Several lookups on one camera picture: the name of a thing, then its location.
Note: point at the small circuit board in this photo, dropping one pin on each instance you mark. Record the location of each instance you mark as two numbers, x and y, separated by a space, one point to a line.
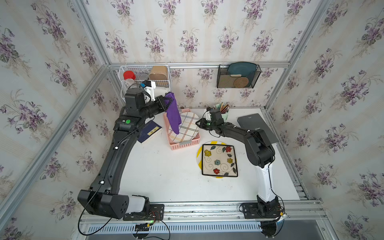
144 227

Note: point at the square floral plate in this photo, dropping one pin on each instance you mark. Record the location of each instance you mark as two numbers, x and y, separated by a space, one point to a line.
219 160

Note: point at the pink perforated plastic basket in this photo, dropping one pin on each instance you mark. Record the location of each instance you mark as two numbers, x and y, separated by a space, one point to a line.
177 146

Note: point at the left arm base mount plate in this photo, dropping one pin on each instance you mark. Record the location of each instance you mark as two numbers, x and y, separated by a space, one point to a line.
153 212

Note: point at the white wire wall basket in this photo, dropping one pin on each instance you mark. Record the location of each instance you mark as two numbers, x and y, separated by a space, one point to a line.
142 73

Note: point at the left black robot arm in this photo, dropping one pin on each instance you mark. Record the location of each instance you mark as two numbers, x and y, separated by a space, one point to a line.
103 197

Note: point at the yellow striped round plate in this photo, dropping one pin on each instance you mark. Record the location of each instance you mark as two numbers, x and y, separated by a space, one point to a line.
207 150

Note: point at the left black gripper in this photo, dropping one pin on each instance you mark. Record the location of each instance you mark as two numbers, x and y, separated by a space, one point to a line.
160 101

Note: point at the mint green pencil cup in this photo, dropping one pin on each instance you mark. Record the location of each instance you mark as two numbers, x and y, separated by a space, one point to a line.
225 114

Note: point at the purple knitted cloth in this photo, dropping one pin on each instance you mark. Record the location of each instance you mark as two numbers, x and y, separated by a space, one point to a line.
173 115

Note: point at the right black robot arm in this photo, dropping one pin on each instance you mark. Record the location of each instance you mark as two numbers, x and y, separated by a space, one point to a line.
260 153

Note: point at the bundle of coloured pencils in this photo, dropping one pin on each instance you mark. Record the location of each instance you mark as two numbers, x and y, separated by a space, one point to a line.
222 107

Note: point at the navy blue book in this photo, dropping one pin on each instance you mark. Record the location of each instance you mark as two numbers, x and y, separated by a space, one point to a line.
149 130

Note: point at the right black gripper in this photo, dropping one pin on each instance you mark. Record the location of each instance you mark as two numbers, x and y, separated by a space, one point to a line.
200 123

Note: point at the plaid round plate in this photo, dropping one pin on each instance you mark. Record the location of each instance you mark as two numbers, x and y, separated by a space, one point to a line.
188 128

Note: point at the round woven coaster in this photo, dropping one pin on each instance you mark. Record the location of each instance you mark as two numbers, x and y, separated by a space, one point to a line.
241 82

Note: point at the red capped jar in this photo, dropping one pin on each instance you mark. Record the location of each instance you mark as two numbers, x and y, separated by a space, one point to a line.
129 75

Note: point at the clear plastic bottle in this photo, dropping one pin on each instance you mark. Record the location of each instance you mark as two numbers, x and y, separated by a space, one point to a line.
129 82

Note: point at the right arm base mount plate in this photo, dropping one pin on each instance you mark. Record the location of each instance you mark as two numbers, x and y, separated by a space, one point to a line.
261 210

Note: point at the black mesh wall organizer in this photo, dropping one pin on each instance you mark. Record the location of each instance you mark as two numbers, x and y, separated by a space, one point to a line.
226 81

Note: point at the teal plate in organizer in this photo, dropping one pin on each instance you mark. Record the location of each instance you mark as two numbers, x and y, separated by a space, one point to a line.
245 69

